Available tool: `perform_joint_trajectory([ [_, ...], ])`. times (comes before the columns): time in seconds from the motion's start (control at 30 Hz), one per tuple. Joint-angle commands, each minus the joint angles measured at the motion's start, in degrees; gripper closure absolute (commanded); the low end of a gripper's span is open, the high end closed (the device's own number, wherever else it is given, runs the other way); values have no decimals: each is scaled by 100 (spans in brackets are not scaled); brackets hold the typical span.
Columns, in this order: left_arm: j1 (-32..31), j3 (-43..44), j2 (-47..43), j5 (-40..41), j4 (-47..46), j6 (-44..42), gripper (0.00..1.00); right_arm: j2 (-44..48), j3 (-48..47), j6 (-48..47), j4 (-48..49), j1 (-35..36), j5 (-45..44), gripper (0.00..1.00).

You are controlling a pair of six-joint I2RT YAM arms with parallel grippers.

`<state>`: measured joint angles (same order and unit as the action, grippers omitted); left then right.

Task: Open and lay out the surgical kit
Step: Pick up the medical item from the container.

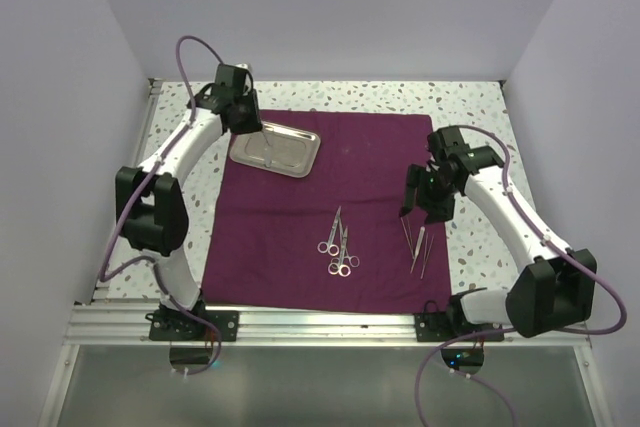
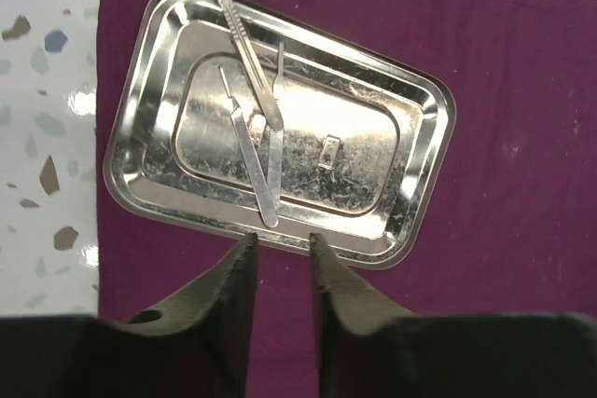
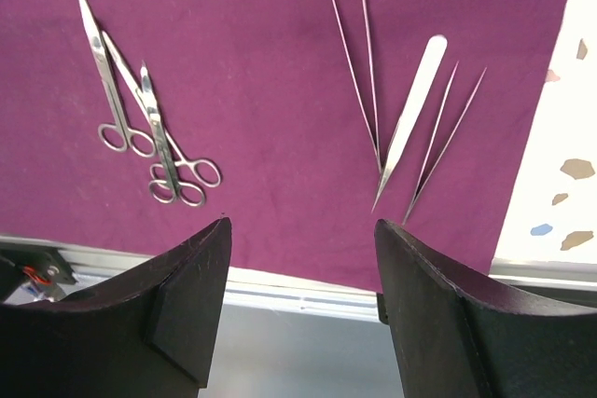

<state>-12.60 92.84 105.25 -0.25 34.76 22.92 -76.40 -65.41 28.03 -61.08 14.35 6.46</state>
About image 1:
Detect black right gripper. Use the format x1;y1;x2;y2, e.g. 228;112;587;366
400;163;459;225

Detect broad steel forceps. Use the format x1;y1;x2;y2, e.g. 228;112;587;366
410;226;426;273

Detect stainless steel instrument tray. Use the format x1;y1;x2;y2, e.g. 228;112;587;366
229;122;321;178

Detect purple cloth wrap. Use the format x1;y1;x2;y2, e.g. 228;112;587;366
202;110;451;314

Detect steel surgical scissors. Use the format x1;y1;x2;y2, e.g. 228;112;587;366
336;229;360;269

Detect steel ring-handled clamp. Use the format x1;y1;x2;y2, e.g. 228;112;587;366
328;229;351;278

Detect steel scalpel handle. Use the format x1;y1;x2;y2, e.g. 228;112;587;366
262;131;273;168

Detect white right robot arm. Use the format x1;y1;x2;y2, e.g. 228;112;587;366
399;126;597;340

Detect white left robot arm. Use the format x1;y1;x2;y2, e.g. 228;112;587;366
115;64;263;340

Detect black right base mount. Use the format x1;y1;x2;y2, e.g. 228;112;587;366
413;302;505;343

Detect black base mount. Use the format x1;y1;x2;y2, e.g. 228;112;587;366
145;306;239;342
413;302;505;343

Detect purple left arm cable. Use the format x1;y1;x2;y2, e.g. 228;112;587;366
98;35;224;376

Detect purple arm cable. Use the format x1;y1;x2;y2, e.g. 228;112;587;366
410;124;627;427
98;35;224;376

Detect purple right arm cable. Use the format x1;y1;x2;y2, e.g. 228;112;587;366
410;124;627;427

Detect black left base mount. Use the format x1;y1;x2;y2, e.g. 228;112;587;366
145;306;239;342

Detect aluminium frame rail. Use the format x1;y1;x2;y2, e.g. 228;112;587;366
63;304;591;347

